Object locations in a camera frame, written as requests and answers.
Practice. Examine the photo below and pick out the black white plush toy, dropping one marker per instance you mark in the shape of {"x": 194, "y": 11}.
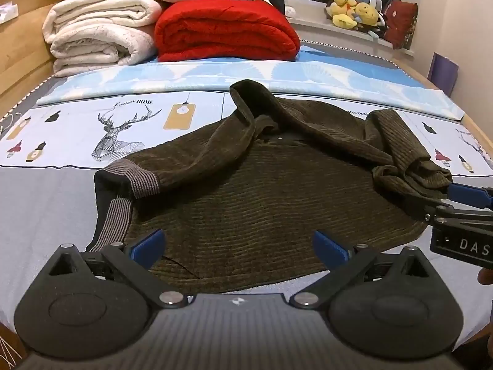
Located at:
{"x": 375, "y": 27}

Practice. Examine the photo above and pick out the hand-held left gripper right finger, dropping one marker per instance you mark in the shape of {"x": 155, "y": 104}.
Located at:
{"x": 329, "y": 248}

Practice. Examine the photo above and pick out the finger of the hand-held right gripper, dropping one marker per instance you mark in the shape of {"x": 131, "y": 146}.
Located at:
{"x": 418, "y": 206}
{"x": 468, "y": 195}

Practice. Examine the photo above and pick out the white folded blanket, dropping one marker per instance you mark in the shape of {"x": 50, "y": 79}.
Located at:
{"x": 96, "y": 34}

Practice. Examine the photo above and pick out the person's right hand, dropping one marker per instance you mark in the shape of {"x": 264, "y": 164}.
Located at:
{"x": 486, "y": 276}

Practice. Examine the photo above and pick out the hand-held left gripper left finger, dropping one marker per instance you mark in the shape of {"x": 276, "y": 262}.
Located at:
{"x": 148, "y": 246}

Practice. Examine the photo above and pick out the red floral cushion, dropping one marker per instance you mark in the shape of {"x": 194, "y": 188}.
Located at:
{"x": 400, "y": 23}

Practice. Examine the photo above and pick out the red folded blanket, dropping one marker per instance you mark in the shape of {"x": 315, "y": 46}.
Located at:
{"x": 223, "y": 31}

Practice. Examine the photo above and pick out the purple box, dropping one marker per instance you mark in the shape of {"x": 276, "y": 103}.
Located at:
{"x": 443, "y": 73}

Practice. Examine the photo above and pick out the light blue patterned blanket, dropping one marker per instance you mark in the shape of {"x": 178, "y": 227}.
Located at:
{"x": 161, "y": 77}

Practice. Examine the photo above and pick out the yellow plush toy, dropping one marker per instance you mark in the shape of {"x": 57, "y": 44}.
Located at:
{"x": 342, "y": 9}
{"x": 368, "y": 13}

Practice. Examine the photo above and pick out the white window sill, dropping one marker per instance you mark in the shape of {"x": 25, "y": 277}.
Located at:
{"x": 319, "y": 23}

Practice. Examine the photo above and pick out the small white box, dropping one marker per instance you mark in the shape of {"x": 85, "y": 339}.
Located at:
{"x": 7, "y": 12}

